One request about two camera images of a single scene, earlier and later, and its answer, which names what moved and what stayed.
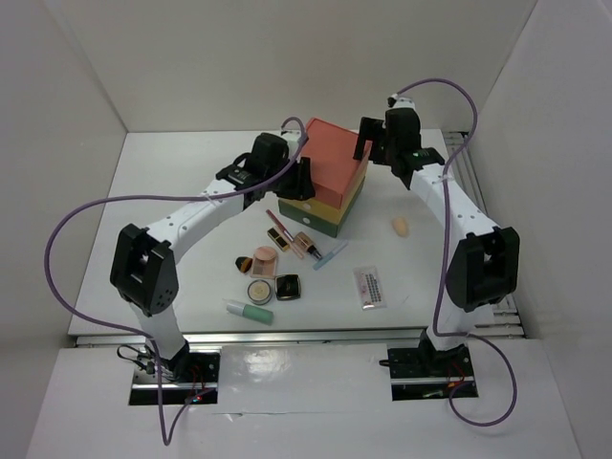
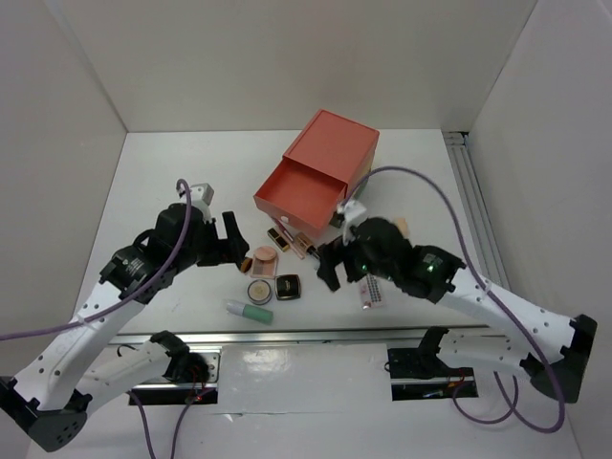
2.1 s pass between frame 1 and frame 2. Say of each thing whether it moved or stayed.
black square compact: stayed
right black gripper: moved
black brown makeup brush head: stayed
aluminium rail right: stayed
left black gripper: moved
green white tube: stayed
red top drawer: moved
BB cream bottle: stayed
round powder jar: stayed
